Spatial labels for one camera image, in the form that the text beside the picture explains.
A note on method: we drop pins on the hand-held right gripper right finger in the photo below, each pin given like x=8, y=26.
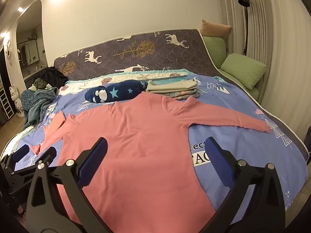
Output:
x=218, y=160

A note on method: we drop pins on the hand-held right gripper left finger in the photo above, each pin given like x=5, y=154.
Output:
x=93, y=160

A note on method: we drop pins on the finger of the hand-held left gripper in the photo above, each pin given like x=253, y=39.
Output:
x=48, y=155
x=21, y=153

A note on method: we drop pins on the pink long-sleeved shirt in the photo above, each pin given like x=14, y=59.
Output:
x=136, y=150

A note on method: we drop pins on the black clothes pile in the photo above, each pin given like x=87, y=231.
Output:
x=54, y=75

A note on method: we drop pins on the blue printed blanket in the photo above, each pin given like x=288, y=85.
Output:
x=243, y=148

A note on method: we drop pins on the white ladder rack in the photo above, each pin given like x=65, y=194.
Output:
x=7, y=106

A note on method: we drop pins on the teal fleece blanket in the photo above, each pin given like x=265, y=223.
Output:
x=34, y=104

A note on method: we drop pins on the navy star-patterned rolled blanket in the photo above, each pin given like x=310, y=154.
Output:
x=116, y=92

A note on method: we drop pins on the grey striped garment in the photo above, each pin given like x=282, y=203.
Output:
x=40, y=82

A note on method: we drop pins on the floral folded garment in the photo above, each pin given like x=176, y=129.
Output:
x=184, y=94

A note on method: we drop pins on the beige folded garment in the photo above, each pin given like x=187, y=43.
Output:
x=170, y=86

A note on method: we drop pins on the green square cushion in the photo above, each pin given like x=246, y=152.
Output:
x=213, y=51
x=243, y=69

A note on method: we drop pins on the teal folded cloth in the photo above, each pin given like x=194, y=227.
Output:
x=170, y=78

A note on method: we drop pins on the potted green plant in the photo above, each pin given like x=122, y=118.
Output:
x=32, y=34

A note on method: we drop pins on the deer print bed mattress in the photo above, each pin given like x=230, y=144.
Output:
x=150, y=53

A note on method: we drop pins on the tan pillow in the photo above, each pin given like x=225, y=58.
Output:
x=215, y=28

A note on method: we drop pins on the ceiling spotlight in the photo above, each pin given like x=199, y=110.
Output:
x=20, y=9

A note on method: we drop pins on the white pleated curtain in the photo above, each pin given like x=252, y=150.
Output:
x=279, y=29

